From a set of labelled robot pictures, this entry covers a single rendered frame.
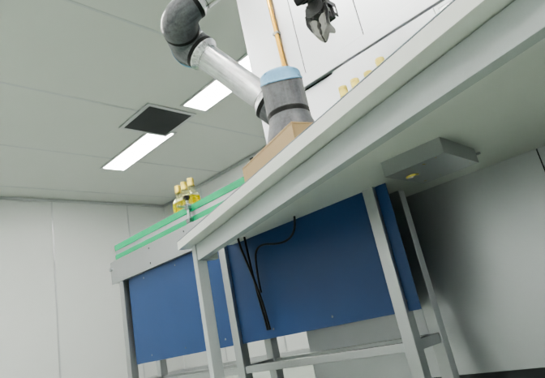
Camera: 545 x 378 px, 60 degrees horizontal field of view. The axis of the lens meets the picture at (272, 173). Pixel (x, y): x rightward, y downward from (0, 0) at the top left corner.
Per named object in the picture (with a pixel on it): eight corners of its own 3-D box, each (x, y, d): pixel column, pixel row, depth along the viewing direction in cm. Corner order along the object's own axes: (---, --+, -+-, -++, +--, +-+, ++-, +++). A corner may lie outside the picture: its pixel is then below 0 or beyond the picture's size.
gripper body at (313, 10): (340, 17, 153) (331, -12, 157) (323, 8, 147) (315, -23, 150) (322, 30, 158) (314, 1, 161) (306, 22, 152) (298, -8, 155)
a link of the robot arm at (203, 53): (288, 130, 133) (153, 31, 147) (290, 149, 147) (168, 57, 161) (315, 100, 135) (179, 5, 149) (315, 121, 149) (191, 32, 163)
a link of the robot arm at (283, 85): (264, 109, 122) (255, 64, 126) (269, 129, 135) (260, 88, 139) (310, 99, 122) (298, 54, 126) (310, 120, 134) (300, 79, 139)
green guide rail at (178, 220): (385, 127, 149) (378, 105, 151) (383, 126, 148) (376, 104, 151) (117, 259, 259) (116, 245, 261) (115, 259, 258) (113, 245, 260)
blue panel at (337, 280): (447, 302, 147) (409, 175, 160) (421, 308, 134) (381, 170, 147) (166, 358, 246) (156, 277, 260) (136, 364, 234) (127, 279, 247)
